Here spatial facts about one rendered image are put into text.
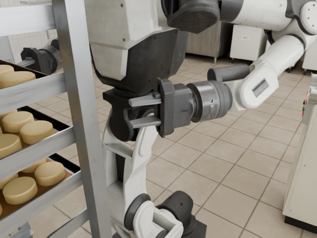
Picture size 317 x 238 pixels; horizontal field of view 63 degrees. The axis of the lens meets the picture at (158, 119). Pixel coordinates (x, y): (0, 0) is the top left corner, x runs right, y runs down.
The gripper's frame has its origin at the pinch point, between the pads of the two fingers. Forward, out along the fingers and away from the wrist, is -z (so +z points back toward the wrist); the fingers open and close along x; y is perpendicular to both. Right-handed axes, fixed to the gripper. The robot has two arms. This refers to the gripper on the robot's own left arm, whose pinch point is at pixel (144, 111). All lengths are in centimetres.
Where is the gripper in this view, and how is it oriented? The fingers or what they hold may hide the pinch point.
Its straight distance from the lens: 52.8
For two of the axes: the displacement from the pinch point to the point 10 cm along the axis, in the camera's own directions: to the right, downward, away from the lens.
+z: 9.2, -1.8, 3.5
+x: 0.0, -8.9, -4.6
